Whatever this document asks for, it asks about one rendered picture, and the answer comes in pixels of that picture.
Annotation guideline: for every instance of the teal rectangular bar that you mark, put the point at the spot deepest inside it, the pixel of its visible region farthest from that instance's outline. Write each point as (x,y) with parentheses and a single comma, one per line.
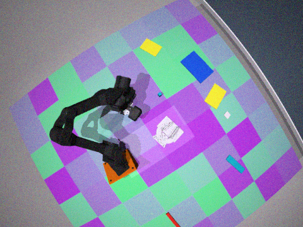
(235,164)

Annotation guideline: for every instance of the yellow rectangular plate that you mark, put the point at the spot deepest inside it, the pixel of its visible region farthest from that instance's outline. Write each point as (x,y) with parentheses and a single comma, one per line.
(215,96)
(151,47)

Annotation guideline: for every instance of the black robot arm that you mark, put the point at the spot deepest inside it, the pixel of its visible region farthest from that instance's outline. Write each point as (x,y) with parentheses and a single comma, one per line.
(112,153)

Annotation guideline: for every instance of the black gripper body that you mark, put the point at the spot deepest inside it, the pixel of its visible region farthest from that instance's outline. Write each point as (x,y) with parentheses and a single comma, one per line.
(134,111)

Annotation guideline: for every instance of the blue flat rectangular plate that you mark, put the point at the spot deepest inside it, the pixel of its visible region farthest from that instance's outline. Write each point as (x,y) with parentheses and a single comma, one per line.
(198,67)

